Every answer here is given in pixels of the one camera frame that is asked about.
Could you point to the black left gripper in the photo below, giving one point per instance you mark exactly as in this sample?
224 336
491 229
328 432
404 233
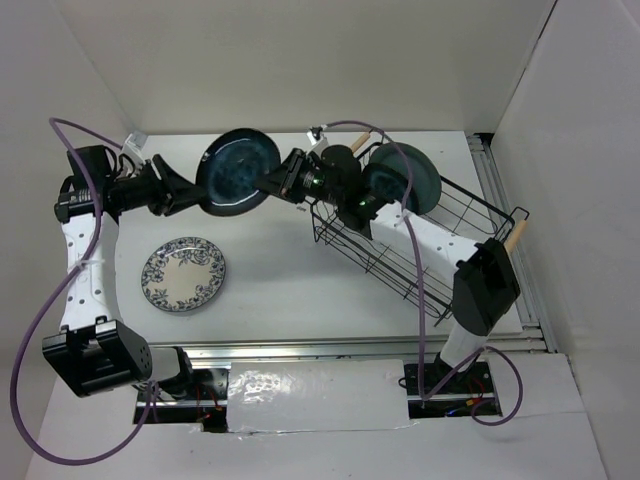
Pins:
180 193

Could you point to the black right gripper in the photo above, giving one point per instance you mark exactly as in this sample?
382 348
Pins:
283 180

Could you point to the dark blue plate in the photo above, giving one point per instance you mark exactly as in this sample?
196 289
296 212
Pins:
383 182
229 168

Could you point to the large grey-blue plate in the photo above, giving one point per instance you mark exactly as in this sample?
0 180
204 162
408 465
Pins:
426 183

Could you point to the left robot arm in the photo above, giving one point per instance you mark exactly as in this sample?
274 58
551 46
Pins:
94 351

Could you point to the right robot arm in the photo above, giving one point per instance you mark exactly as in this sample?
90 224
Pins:
482 276

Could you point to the blue floral white plate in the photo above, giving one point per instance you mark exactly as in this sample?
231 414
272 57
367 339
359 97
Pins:
183 274

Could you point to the white foil cover panel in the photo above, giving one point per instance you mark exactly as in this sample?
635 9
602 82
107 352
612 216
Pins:
316 396

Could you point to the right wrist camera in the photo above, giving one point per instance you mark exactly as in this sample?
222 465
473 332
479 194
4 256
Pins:
318 141

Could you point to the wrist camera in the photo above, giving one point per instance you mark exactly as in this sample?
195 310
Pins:
318 141
134 144

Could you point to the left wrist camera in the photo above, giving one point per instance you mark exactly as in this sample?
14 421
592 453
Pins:
134 144

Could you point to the wooden rack handle far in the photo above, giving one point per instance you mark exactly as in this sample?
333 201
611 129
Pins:
360 141

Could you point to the wooden rack handle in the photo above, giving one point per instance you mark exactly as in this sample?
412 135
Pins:
512 240
360 141

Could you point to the aluminium table rail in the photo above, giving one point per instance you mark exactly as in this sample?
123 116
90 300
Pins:
308 349

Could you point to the wooden rack handle near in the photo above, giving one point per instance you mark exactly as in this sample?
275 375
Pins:
512 240

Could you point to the aluminium frame right side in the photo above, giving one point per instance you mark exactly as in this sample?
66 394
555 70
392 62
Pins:
530 308

